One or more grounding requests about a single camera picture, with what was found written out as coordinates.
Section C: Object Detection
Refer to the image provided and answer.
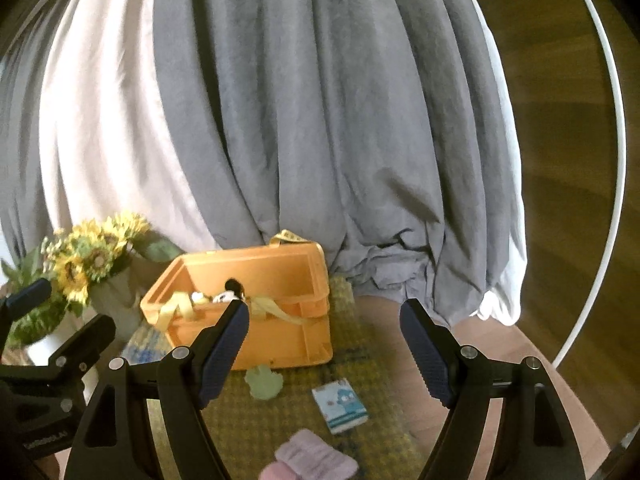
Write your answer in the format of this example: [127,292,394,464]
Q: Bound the yellow blue plaid mat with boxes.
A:
[119,274,426,480]

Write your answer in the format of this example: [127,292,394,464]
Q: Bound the grey curtain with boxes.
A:
[1,0,527,325]

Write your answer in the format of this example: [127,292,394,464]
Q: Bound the orange plastic storage box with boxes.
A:
[140,242,333,370]

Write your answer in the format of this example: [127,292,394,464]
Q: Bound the white sheer curtain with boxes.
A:
[39,0,218,252]

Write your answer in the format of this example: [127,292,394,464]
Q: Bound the yellow sunflower bouquet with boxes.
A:
[41,211,183,306]

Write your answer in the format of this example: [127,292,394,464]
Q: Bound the green flower-shaped sponge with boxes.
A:
[244,364,284,401]

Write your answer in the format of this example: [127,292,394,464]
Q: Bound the blue patterned tissue pack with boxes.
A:
[311,378,369,434]

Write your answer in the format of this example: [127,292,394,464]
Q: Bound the white hoop stand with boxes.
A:
[549,0,640,369]

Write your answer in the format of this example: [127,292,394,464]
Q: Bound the lavender fluffy scrunchie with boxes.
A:
[274,429,359,480]

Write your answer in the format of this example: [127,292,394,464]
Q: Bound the green leafy plant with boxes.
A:
[1,248,66,349]

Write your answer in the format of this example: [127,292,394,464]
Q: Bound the grey glass vase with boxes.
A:
[89,268,142,342]

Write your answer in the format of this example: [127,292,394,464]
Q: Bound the pink makeup sponge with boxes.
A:
[258,460,299,480]

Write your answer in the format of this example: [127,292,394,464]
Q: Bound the white round vase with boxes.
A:
[27,307,99,402]

